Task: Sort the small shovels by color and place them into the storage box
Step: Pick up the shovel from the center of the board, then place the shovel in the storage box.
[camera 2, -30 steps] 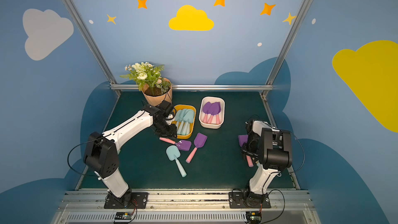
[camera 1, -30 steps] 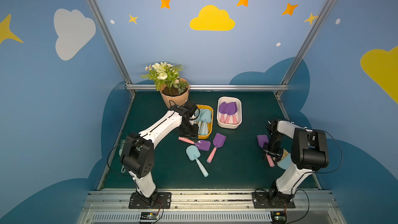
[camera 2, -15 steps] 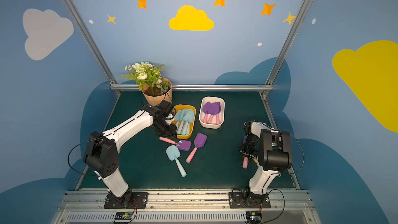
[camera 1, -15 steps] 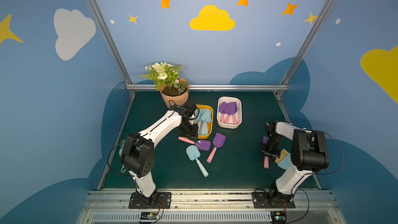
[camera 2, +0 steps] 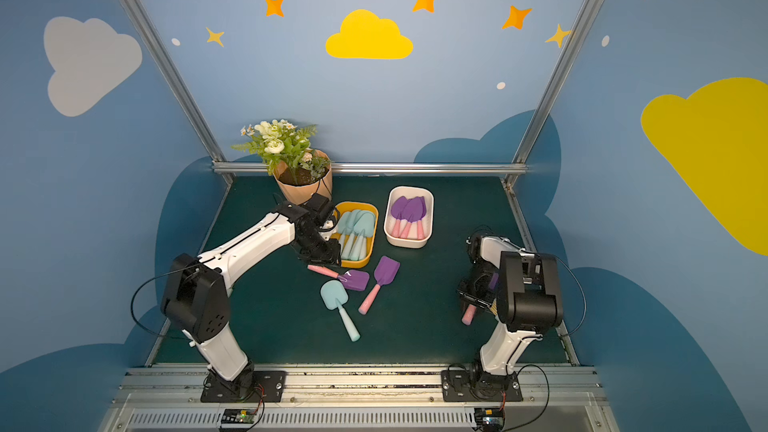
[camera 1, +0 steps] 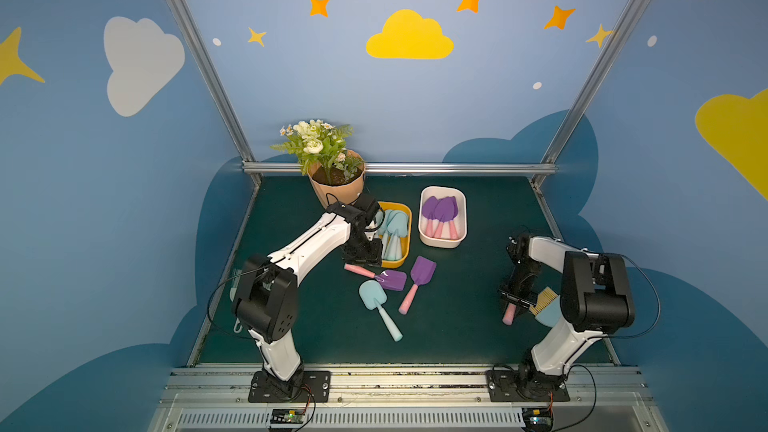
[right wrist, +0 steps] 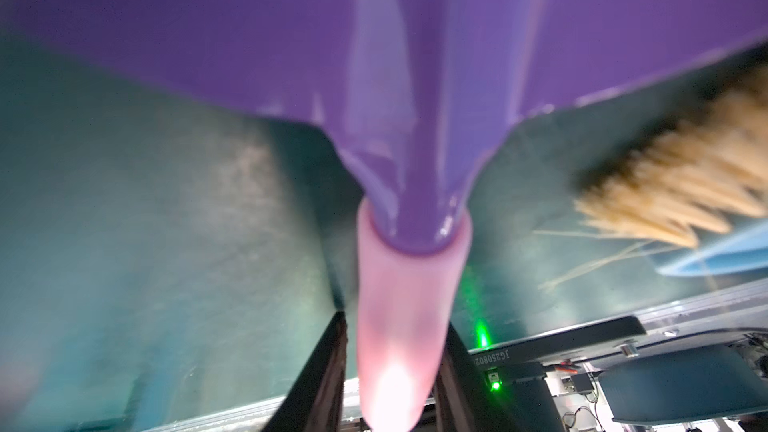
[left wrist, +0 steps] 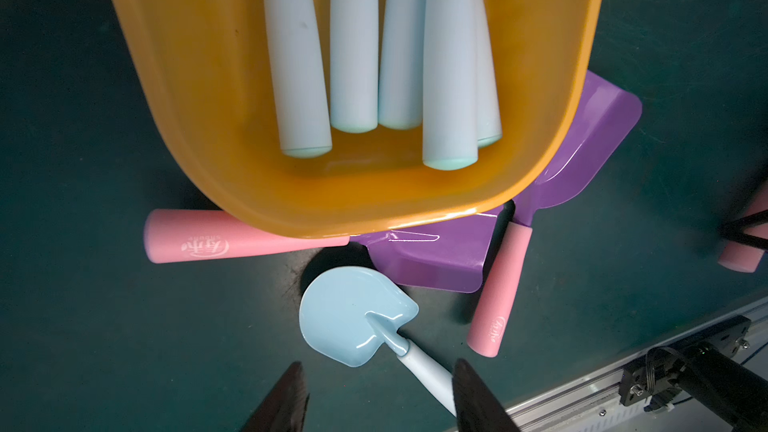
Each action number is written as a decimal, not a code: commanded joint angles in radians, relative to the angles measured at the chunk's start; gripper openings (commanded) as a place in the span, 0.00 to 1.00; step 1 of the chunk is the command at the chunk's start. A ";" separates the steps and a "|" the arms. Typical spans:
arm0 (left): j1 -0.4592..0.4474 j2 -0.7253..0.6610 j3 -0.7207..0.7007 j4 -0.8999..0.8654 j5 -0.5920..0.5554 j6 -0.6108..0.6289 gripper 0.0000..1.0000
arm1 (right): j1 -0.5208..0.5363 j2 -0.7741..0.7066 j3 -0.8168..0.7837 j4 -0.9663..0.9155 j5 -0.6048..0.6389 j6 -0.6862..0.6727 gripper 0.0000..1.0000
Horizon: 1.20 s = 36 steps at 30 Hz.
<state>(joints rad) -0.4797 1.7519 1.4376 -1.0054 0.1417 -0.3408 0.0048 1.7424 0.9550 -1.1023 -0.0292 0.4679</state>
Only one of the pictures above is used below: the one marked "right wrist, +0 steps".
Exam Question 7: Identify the blue hand brush tan bristles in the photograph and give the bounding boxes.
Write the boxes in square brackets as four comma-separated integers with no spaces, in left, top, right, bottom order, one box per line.
[539,64,767,291]

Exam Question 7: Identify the purple square shovel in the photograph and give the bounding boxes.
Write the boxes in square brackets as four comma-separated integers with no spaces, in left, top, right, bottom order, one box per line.
[1,0,767,431]

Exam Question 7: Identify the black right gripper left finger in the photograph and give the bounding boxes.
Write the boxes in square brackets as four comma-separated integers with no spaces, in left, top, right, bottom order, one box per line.
[262,311,348,432]

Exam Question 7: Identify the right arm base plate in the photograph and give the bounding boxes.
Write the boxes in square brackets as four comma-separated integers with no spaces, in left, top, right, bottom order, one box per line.
[472,316,646,370]

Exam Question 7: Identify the right circuit board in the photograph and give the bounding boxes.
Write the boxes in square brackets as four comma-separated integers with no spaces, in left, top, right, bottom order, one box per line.
[544,361,599,403]

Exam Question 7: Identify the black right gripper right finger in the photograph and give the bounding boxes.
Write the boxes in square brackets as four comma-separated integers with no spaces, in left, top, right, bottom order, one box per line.
[433,328,564,431]

